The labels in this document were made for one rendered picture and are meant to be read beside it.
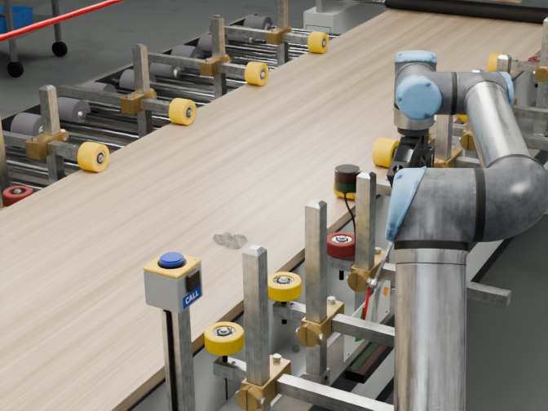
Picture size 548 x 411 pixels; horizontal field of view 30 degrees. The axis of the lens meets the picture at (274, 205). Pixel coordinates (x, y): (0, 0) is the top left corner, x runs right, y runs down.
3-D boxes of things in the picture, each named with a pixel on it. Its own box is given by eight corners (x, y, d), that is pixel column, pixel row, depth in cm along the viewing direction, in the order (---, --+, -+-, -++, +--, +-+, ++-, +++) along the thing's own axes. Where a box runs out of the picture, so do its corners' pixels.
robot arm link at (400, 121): (426, 114, 222) (384, 108, 226) (425, 135, 224) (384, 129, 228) (440, 103, 229) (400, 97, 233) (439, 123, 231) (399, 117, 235)
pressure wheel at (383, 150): (398, 134, 286) (387, 156, 282) (403, 152, 292) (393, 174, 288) (378, 130, 289) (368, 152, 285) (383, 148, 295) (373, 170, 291)
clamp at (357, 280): (389, 271, 248) (390, 252, 246) (366, 294, 237) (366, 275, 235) (368, 266, 251) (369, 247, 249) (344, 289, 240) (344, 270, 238)
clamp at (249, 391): (293, 382, 209) (293, 360, 207) (261, 417, 198) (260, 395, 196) (267, 374, 212) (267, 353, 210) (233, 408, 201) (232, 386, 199)
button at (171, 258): (189, 263, 167) (188, 254, 166) (175, 273, 163) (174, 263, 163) (169, 258, 168) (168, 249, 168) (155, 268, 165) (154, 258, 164)
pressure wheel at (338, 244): (363, 276, 251) (364, 233, 247) (349, 289, 245) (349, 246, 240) (333, 268, 255) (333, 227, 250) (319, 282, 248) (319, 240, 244)
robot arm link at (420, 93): (453, 79, 206) (449, 62, 217) (395, 78, 207) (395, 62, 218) (451, 123, 210) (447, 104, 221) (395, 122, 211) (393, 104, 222)
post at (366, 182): (372, 352, 250) (377, 170, 231) (366, 359, 248) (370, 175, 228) (360, 349, 252) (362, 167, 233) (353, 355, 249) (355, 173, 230)
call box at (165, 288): (204, 299, 170) (201, 258, 167) (180, 318, 164) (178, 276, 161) (169, 290, 173) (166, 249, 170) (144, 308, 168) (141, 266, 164)
